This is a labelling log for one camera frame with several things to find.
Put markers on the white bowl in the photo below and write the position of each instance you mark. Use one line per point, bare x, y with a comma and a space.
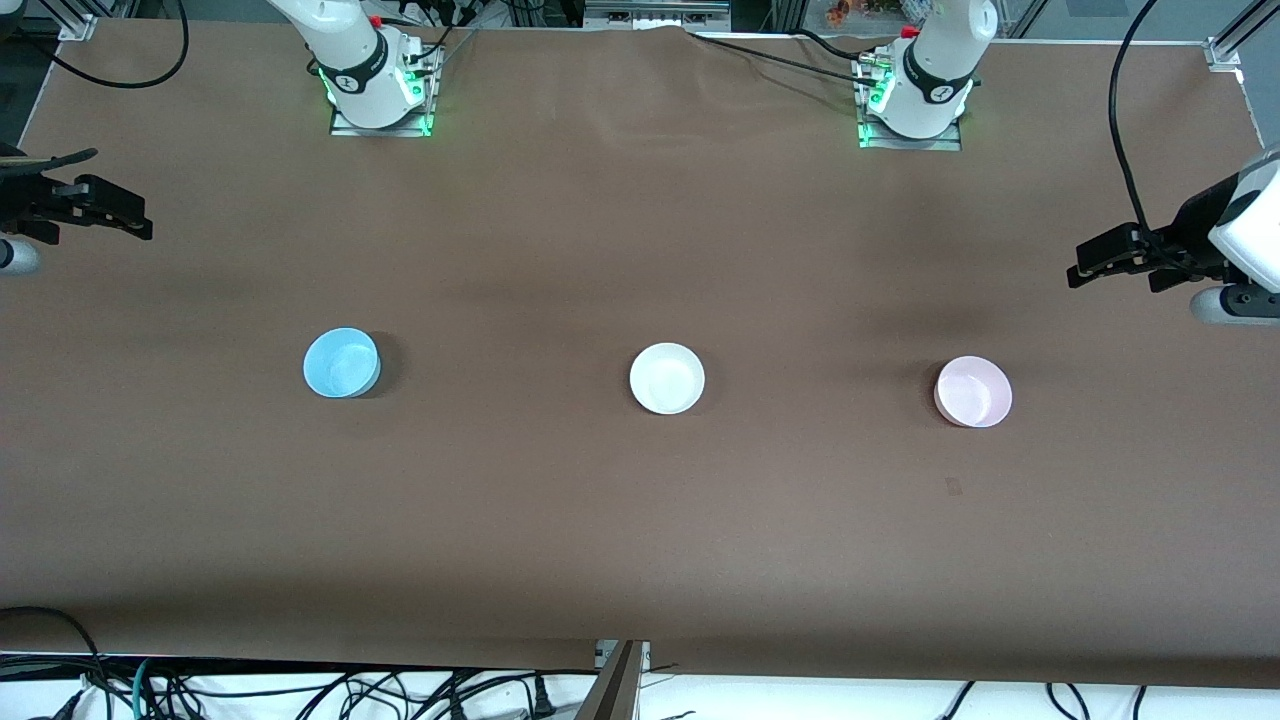
667, 378

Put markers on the orange object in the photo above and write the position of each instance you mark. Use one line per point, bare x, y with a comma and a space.
845, 12

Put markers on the brown table cover sheet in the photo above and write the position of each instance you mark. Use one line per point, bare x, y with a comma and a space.
640, 250

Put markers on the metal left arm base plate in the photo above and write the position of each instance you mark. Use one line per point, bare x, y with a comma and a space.
940, 146

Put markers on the pink bowl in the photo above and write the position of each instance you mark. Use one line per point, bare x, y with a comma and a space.
972, 392

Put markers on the small metal bracket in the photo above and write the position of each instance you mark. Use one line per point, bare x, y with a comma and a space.
605, 652

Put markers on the aluminium corner profile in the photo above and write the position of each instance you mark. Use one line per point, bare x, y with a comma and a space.
78, 25
1225, 52

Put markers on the grey metal box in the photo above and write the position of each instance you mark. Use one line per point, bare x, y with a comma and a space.
655, 15

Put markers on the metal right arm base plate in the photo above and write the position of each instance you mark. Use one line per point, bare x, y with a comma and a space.
400, 131

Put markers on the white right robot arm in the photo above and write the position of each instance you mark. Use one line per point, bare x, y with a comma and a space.
350, 50

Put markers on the black power plug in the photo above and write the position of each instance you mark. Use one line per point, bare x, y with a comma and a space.
543, 698

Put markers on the aluminium profile bar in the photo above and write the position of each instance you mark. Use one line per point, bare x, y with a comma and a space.
615, 690

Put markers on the blue bowl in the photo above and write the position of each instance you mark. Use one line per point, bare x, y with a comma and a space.
340, 365

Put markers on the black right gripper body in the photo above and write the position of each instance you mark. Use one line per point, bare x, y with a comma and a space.
22, 195

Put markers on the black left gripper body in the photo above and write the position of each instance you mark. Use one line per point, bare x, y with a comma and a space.
1192, 229

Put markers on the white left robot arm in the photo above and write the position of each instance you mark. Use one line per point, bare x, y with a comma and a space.
940, 60

